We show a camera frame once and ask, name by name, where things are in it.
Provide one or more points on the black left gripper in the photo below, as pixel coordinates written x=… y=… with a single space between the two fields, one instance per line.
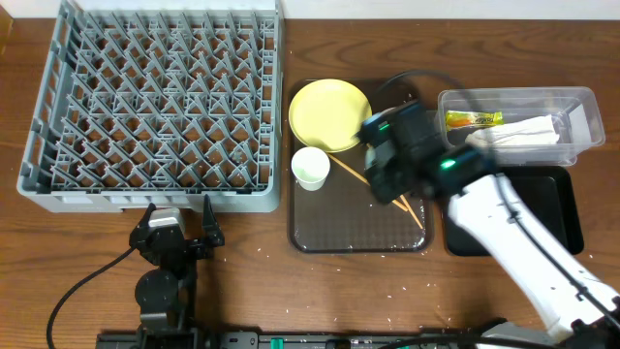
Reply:
x=192 y=246

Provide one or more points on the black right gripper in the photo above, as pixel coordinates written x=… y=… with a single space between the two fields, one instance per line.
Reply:
x=377 y=189

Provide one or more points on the green yellow snack wrapper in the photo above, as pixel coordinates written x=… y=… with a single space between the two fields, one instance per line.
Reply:
x=472 y=119

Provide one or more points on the yellow plate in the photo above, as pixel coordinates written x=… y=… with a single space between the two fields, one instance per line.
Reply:
x=328 y=113

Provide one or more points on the white cup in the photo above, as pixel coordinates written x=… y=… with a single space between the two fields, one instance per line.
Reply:
x=310 y=167

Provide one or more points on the white napkin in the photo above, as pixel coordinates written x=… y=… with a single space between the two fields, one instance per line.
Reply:
x=533 y=131

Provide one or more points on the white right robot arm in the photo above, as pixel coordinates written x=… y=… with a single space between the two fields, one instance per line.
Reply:
x=578 y=310

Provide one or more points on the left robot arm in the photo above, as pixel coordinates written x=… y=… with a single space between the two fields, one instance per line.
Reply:
x=166 y=295

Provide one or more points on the black waste tray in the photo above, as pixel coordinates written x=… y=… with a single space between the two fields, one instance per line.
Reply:
x=549 y=194

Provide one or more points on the clear plastic waste bin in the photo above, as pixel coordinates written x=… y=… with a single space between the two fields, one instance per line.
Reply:
x=575 y=113

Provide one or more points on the wooden chopstick long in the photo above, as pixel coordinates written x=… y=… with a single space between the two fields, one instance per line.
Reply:
x=405 y=202

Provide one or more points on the wooden chopstick short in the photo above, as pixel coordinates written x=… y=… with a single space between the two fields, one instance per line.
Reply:
x=360 y=177

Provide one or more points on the dark brown serving tray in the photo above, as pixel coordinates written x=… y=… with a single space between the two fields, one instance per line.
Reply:
x=343 y=216

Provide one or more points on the grey plastic dish rack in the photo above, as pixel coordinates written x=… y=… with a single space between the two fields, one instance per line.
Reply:
x=143 y=105

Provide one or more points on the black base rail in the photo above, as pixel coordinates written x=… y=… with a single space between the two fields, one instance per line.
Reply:
x=248 y=340

